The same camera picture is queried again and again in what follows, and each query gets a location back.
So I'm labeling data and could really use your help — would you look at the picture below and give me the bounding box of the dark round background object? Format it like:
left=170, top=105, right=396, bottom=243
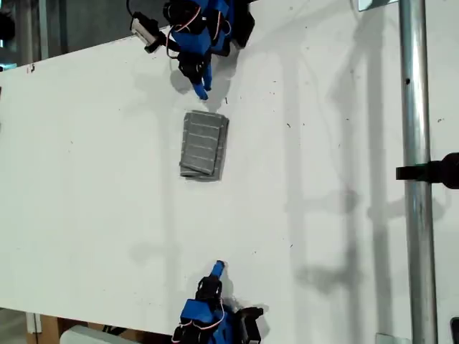
left=0, top=10, right=17, bottom=42

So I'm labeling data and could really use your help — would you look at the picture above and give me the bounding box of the grey metal frame bar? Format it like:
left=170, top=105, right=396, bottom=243
left=37, top=0, right=49, bottom=60

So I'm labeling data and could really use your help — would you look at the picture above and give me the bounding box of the wooden table leg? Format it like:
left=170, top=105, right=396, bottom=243
left=25, top=310, right=60, bottom=344

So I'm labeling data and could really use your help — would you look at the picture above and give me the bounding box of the black clamp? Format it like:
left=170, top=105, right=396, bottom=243
left=395, top=152, right=459, bottom=191

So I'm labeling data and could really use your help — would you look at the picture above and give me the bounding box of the white plastic container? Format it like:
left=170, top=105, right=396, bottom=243
left=59, top=323, right=119, bottom=344

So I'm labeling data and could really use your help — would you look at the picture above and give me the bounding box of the steel post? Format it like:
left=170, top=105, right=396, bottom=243
left=397, top=0, right=439, bottom=344

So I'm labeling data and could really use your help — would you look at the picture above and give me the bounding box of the grey striped towel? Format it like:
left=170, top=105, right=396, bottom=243
left=178, top=109, right=230, bottom=183

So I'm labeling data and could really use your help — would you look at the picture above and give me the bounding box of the white-faced black camera box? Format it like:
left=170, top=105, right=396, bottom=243
left=129, top=11, right=163, bottom=54

